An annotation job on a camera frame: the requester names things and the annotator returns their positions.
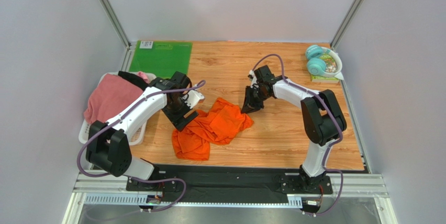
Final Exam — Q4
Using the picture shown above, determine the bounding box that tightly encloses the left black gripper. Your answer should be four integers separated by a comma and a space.
162, 94, 199, 132

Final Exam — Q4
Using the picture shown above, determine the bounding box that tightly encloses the orange t shirt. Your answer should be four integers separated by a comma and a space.
172, 97, 254, 161

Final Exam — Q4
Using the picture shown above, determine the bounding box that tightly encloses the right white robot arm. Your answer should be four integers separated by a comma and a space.
241, 65, 347, 193

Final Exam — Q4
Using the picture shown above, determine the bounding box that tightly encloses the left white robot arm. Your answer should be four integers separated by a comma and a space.
77, 72, 206, 180

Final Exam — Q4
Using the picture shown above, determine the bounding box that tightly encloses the white plastic basket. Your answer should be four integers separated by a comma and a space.
78, 71, 158, 146

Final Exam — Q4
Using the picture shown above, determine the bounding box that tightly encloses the green cutting mat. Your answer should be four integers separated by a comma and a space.
129, 40, 193, 78

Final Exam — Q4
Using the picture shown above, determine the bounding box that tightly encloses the black t shirt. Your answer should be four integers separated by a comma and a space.
118, 71, 151, 91

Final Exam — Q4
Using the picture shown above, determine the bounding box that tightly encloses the pink t shirt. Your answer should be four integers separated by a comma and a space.
83, 73, 144, 124

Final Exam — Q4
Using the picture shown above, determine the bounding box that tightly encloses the colourful book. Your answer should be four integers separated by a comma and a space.
310, 47, 341, 84

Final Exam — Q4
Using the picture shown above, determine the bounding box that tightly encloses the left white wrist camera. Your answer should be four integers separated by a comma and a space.
183, 90, 205, 108

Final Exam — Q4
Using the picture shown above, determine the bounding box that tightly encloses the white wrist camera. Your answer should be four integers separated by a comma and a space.
248, 70, 257, 81
183, 90, 205, 108

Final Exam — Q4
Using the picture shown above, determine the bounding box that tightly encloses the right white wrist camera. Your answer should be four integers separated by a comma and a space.
248, 70, 257, 81

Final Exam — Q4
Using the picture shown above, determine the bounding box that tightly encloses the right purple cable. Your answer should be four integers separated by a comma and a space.
251, 53, 345, 217

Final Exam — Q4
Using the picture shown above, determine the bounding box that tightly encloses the purple cable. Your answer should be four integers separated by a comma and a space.
75, 80, 207, 214
251, 53, 345, 217

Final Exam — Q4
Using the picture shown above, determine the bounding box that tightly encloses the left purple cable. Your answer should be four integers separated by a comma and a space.
75, 80, 207, 214

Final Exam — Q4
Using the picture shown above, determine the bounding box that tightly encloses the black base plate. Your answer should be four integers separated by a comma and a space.
126, 164, 333, 204

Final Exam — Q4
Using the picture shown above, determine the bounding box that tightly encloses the aluminium frame rail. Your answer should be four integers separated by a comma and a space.
63, 165, 397, 223

